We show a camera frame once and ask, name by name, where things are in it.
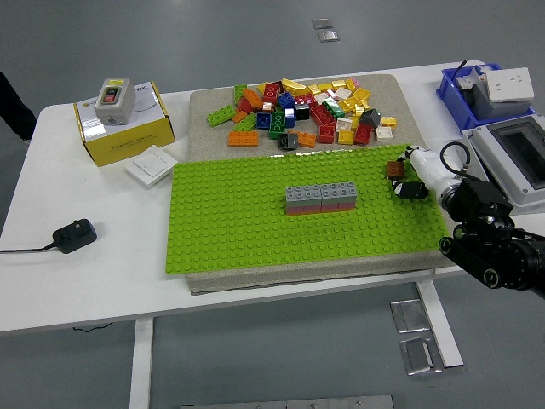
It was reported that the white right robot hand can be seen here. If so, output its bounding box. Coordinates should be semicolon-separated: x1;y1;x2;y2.
386;144;460;201

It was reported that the dark grey sloped brick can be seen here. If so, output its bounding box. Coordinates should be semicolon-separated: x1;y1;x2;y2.
359;107;382;129

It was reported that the grey long toy brick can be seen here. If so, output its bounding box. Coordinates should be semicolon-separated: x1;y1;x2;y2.
285;182;324;203
321;181;358;201

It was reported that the green and white brick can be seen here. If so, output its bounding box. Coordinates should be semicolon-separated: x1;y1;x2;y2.
322;96;346;118

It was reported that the red long toy brick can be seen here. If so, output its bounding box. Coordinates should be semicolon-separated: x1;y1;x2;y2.
309;104;337;129

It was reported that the yellow curved toy brick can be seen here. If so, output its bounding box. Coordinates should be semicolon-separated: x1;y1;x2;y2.
280;78;308;95

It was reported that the dark green long brick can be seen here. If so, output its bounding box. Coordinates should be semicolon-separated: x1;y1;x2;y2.
268;111;286;140

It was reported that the large red toy brick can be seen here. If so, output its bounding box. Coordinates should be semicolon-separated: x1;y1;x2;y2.
262;82;284;103

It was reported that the lime green toy brick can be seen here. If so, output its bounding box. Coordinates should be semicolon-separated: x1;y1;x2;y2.
232;113;259;132

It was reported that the orange long toy brick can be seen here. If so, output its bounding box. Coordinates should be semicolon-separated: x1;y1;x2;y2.
227;130;260;147

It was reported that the green studded baseplate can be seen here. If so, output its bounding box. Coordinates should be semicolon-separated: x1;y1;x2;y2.
164;143;448;276

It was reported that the lime green long brick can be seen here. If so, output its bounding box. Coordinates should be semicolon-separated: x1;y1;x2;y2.
207;104;237;127

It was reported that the blue plastic bin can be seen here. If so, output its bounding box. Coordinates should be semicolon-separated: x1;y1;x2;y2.
435;62;536;131

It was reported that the grey device housing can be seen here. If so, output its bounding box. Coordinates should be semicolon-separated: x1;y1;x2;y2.
453;70;533;121

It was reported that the white socket panel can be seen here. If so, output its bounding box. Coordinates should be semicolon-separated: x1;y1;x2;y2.
485;66;536;103

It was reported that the white table leg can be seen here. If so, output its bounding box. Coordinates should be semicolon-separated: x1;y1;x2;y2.
415;279;465;370
129;317;154;409

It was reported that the long metal floor plate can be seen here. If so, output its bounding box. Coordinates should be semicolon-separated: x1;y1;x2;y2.
178;395;395;409

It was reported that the yellow cardboard box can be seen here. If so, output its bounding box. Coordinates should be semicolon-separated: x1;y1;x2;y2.
72;80;175;168

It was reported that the black power adapter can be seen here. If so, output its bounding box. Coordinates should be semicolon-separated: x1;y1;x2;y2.
51;218;98;255

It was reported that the person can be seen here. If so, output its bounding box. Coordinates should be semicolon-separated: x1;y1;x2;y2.
0;71;38;144

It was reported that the grey electrical enclosure box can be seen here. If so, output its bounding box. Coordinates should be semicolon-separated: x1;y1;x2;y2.
462;113;545;216

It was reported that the white wall switch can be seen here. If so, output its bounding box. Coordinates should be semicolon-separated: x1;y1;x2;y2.
124;144;179;189

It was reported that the grey push-button switch box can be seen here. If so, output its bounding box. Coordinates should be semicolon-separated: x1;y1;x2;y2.
93;78;137;127

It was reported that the black hanging cable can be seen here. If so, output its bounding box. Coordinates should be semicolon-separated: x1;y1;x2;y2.
72;322;114;333

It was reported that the black adapter cord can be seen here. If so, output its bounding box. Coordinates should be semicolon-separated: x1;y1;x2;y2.
0;242;56;255

